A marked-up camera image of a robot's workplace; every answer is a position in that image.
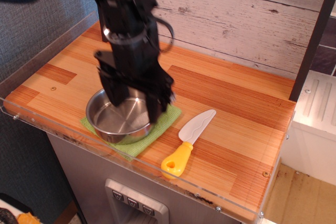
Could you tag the toy knife yellow handle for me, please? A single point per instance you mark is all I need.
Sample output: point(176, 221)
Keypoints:
point(174, 165)

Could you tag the orange object bottom left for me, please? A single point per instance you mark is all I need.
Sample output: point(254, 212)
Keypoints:
point(27, 218)

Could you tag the grey toy fridge cabinet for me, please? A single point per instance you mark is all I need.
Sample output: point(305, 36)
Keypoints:
point(87, 171)

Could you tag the stainless steel pot bowl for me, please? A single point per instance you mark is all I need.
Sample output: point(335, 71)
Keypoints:
point(123, 124)

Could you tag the white toy sink unit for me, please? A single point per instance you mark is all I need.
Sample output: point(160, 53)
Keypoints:
point(309, 146)

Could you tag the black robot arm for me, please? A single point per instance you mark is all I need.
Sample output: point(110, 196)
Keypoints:
point(131, 29)

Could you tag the green cloth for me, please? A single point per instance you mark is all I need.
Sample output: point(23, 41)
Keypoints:
point(130, 151)

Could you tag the dark right shelf post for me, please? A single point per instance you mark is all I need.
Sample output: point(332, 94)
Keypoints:
point(312, 47)

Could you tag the silver dispenser button panel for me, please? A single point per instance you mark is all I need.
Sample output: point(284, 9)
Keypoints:
point(130, 206)

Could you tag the clear acrylic left guard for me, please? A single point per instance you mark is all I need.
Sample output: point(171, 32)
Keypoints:
point(43, 57)

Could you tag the clear acrylic front guard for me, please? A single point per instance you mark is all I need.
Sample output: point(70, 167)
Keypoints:
point(220, 203)

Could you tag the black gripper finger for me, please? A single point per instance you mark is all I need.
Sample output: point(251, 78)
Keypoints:
point(116, 91)
point(156, 105)

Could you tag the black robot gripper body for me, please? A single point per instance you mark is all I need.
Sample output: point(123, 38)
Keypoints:
point(134, 61)

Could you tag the clear acrylic guard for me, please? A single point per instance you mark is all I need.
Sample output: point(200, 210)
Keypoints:
point(220, 203)
point(43, 57)

